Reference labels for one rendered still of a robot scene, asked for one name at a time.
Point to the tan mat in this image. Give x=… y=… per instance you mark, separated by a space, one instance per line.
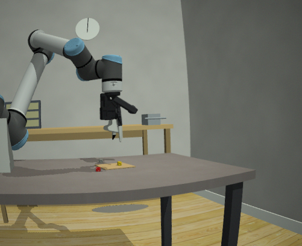
x=110 y=166

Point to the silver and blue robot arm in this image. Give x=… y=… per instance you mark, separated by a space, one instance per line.
x=44 y=47

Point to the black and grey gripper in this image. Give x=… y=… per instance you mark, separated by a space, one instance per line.
x=113 y=114

